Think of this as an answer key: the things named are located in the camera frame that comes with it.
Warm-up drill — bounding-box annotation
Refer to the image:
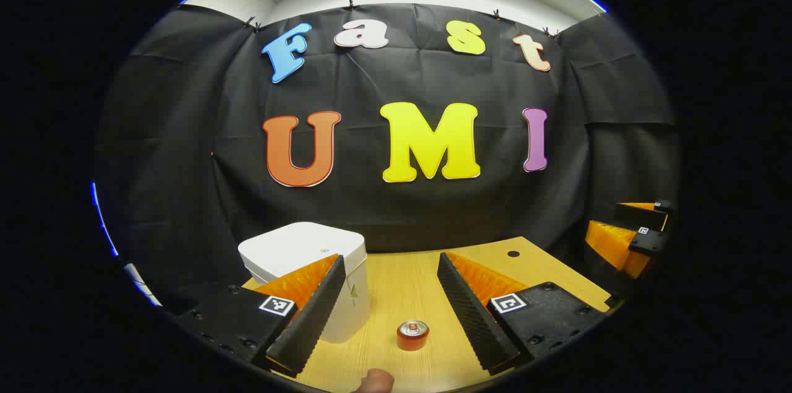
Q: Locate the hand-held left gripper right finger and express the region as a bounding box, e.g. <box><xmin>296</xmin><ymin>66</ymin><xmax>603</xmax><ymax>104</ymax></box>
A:
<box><xmin>436</xmin><ymin>251</ymin><xmax>613</xmax><ymax>376</ymax></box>

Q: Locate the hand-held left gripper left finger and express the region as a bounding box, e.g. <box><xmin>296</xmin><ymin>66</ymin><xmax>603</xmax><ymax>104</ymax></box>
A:
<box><xmin>175</xmin><ymin>254</ymin><xmax>347</xmax><ymax>378</ymax></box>

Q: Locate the white desktop garbage bin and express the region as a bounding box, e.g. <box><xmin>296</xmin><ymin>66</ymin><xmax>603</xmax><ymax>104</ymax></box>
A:
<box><xmin>238</xmin><ymin>222</ymin><xmax>372</xmax><ymax>344</ymax></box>

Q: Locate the wooden desktop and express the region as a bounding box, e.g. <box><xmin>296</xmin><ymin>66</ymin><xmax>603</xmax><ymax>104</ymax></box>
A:
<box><xmin>240</xmin><ymin>236</ymin><xmax>621</xmax><ymax>393</ymax></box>

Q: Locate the black backdrop cloth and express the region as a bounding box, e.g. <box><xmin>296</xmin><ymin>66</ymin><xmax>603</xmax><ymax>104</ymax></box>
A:
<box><xmin>93</xmin><ymin>2</ymin><xmax>681</xmax><ymax>319</ymax></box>

